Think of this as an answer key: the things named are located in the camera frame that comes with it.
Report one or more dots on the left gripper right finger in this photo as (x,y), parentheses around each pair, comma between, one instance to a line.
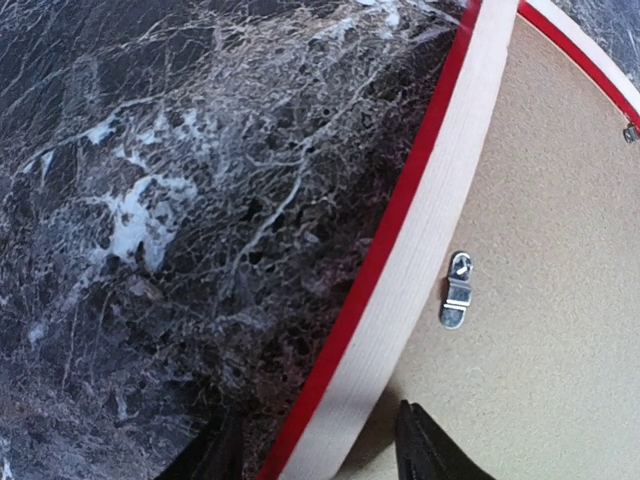
(424,451)

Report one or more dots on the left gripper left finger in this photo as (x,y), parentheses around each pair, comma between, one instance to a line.
(215,453)

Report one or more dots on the brown cardboard backing board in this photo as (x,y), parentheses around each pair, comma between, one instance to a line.
(542,379)

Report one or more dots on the red wooden picture frame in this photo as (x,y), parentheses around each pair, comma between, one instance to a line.
(410,255)

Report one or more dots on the upper metal backing clip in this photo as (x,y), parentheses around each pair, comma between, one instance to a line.
(459,292)

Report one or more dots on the metal backing clip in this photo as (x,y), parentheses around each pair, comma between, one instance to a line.
(631,133)
(459,292)

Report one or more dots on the lower metal backing clip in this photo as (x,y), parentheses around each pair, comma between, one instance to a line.
(631,133)

